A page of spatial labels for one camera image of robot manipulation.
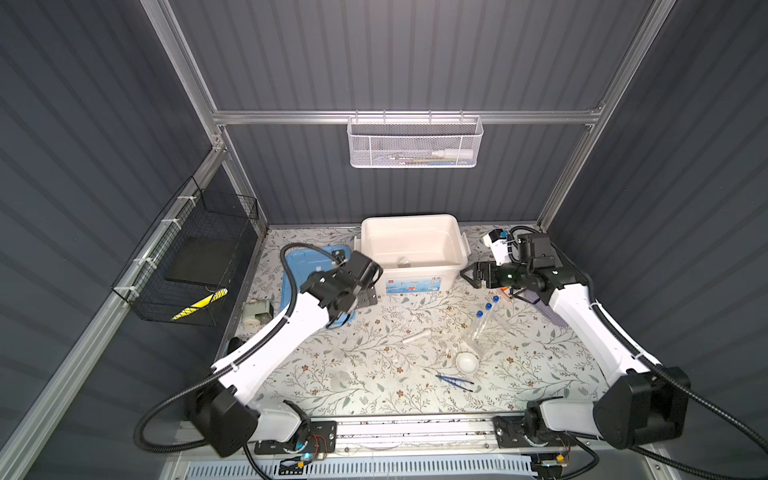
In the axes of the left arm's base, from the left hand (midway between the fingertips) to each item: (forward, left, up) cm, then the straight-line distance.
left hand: (354, 294), depth 78 cm
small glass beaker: (+22, -16, -16) cm, 31 cm away
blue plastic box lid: (+27, +21, -18) cm, 38 cm away
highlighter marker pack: (-6, -37, +7) cm, 38 cm away
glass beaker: (-16, +5, -20) cm, 26 cm away
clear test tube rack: (-3, -40, -18) cm, 44 cm away
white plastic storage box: (+28, -22, -17) cm, 39 cm away
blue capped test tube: (-4, -36, -4) cm, 37 cm away
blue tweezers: (-18, -27, -19) cm, 37 cm away
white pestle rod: (-4, -20, -19) cm, 27 cm away
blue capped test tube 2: (-7, -33, -4) cm, 34 cm away
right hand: (+4, -34, +2) cm, 34 cm away
